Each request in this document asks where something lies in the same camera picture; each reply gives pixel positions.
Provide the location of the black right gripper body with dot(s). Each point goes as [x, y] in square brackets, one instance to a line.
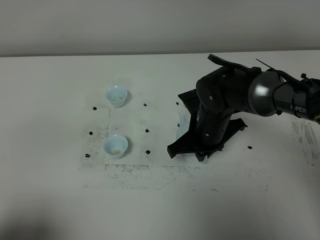
[213, 129]

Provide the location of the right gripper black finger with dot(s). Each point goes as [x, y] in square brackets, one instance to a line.
[184, 145]
[204, 154]

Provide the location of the light blue porcelain teapot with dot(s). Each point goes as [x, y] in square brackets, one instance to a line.
[183, 127]

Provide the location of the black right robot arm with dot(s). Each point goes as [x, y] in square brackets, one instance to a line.
[227, 91]

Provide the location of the near light blue teacup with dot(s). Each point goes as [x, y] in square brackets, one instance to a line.
[115, 146]

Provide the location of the light blue teacup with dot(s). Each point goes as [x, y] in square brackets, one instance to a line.
[117, 95]
[115, 146]

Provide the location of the far light blue teacup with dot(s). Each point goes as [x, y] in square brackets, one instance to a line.
[117, 95]

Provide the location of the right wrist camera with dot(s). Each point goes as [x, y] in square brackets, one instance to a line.
[190, 100]

